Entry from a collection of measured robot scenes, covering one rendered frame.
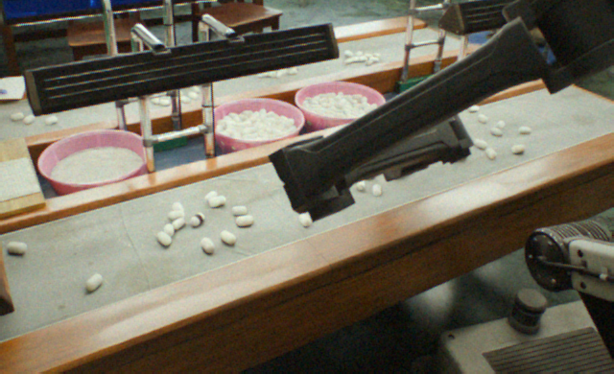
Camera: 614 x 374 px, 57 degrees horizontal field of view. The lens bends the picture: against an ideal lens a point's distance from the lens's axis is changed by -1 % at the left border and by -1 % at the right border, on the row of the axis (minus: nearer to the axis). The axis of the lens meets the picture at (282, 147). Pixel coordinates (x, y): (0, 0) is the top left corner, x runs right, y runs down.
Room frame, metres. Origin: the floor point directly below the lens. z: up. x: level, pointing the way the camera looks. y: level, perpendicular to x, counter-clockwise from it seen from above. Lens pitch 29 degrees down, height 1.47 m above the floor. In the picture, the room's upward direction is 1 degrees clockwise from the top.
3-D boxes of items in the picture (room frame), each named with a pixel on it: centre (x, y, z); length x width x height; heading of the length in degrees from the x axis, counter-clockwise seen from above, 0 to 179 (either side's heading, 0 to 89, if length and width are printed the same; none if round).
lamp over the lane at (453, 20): (1.53, -0.67, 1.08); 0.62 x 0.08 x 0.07; 120
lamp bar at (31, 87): (1.04, 0.17, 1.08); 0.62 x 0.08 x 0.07; 120
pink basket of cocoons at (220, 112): (1.42, 0.07, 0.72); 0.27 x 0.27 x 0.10
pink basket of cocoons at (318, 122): (1.56, -0.17, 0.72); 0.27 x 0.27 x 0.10
